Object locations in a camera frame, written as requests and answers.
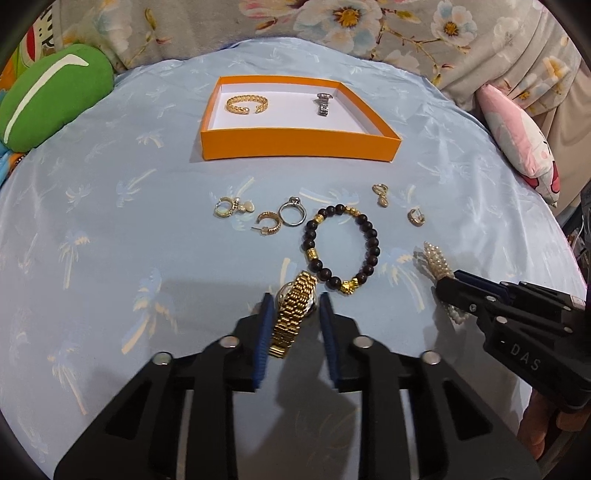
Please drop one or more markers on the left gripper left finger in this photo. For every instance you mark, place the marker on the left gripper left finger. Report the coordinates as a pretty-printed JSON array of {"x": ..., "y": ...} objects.
[{"x": 136, "y": 436}]

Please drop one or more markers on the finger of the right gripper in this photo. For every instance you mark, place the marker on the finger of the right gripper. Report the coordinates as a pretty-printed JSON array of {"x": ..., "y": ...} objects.
[
  {"x": 470, "y": 289},
  {"x": 552, "y": 323}
]

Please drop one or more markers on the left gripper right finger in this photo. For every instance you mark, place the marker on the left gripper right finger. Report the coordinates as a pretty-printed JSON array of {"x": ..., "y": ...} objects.
[{"x": 457, "y": 435}]

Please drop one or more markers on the small gold huggie earring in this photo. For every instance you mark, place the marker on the small gold huggie earring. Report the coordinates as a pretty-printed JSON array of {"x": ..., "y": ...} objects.
[{"x": 416, "y": 217}]

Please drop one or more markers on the gold drop earring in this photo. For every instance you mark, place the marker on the gold drop earring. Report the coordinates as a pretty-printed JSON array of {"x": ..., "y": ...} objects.
[{"x": 381, "y": 190}]

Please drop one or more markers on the gold link watch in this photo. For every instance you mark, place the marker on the gold link watch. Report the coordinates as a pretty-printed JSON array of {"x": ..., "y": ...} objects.
[{"x": 295, "y": 301}]

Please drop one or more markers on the gold hoop earring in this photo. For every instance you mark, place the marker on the gold hoop earring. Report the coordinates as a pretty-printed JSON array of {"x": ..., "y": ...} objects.
[{"x": 267, "y": 223}]

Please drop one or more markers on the opal hoop earring with charm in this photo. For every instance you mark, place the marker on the opal hoop earring with charm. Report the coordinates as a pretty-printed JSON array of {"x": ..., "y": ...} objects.
[{"x": 228, "y": 206}]

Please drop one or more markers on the silver link watch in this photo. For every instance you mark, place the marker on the silver link watch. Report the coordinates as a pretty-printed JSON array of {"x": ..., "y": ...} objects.
[{"x": 322, "y": 101}]

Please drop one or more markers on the gold braided bangle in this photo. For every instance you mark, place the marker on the gold braided bangle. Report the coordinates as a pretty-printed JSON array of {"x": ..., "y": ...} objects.
[{"x": 247, "y": 104}]

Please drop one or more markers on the person's right hand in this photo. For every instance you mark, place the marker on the person's right hand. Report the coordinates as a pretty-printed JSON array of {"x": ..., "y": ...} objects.
[{"x": 535, "y": 423}]

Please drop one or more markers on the pink cartoon pillow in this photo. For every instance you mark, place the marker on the pink cartoon pillow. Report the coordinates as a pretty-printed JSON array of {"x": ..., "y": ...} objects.
[{"x": 522, "y": 142}]

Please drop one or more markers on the light blue palm-print sheet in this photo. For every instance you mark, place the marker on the light blue palm-print sheet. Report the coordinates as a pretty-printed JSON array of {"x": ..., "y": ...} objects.
[{"x": 110, "y": 251}]

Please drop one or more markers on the grey floral blanket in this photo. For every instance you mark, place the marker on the grey floral blanket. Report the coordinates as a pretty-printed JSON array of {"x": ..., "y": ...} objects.
[{"x": 517, "y": 46}]

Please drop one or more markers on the orange shallow box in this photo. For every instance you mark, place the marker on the orange shallow box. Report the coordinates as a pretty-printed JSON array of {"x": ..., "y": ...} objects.
[{"x": 291, "y": 127}]

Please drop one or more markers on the green plush cushion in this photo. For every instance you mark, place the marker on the green plush cushion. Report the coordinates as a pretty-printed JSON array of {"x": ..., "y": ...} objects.
[{"x": 52, "y": 93}]

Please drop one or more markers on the colourful cartoon monkey bedsheet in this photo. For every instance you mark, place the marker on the colourful cartoon monkey bedsheet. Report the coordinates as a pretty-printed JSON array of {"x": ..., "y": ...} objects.
[{"x": 37, "y": 43}]

